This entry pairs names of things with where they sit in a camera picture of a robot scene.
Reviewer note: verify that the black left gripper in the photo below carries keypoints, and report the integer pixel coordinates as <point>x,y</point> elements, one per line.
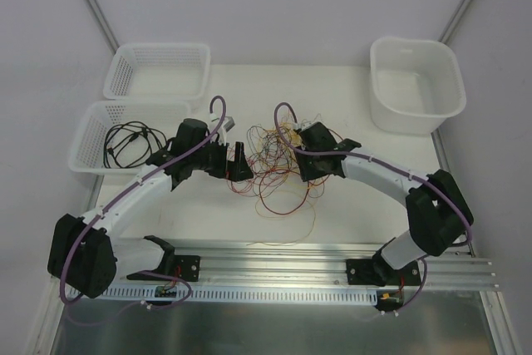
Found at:
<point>229,160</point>

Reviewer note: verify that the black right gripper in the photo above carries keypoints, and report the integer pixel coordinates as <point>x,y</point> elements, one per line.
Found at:
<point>312,160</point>

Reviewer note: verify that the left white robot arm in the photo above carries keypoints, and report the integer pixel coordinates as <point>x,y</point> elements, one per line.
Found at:
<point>87,252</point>

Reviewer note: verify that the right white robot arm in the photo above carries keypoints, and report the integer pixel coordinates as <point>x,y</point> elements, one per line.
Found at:
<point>437,212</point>

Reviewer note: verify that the white perforated basket near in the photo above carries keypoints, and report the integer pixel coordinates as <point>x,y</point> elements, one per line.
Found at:
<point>117,137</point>

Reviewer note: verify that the white perforated basket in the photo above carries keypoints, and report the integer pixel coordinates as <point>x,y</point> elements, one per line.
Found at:
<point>155,69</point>
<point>117,137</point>

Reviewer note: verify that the white solid tub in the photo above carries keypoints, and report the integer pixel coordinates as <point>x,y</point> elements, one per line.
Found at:
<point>416,85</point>

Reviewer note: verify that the white perforated basket far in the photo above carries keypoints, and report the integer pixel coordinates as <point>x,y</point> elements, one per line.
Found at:
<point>155,69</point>

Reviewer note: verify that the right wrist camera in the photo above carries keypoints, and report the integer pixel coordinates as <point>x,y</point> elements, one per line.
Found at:
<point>302,125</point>

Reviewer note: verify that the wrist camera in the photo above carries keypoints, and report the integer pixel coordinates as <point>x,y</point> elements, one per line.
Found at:
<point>302,125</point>
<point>221,135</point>

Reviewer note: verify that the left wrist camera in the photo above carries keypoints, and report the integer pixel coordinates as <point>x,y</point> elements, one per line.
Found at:
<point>221,135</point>

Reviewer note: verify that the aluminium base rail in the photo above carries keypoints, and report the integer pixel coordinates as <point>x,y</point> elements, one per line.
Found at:
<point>307,265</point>

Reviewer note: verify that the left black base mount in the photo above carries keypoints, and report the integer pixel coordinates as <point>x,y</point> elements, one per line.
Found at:
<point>186,267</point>

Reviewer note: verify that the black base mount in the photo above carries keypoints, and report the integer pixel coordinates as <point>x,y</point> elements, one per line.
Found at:
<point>365,272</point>
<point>186,267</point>

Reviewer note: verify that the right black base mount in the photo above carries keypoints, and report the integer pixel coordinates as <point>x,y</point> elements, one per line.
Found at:
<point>365,272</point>

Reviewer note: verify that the white slotted cable duct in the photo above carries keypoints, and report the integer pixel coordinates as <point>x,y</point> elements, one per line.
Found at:
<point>219,294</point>

